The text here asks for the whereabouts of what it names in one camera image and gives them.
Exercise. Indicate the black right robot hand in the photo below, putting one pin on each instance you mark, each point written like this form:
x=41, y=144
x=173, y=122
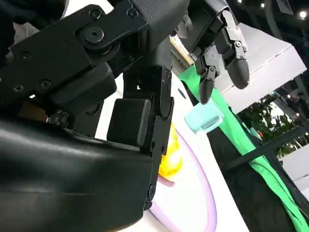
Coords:
x=72, y=157

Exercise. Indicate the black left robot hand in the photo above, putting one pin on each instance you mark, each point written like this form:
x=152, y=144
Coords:
x=231, y=43

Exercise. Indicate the orange white toy bread roll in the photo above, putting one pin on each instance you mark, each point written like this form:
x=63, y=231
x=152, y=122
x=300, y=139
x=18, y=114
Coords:
x=172, y=157

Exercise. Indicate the white cabinet block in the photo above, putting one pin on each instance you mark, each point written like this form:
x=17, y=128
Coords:
x=265, y=62

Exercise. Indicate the black round table grommet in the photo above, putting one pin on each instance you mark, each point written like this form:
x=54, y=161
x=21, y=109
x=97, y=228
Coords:
x=182, y=93

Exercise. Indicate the pale green mug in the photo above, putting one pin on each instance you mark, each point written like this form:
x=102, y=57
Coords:
x=202, y=119

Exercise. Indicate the green leafy plant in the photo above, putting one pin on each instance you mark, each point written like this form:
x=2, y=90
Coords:
x=270, y=125

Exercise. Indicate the green cloth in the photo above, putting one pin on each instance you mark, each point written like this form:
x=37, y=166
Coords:
x=241, y=135

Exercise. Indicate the black upright pole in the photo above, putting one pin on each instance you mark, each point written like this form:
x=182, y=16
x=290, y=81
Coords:
x=265, y=147

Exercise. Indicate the lilac plate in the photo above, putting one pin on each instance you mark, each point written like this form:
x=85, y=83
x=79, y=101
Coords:
x=188, y=198

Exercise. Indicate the black backdrop cloth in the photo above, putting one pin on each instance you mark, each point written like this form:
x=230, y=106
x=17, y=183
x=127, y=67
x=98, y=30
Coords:
x=253, y=193

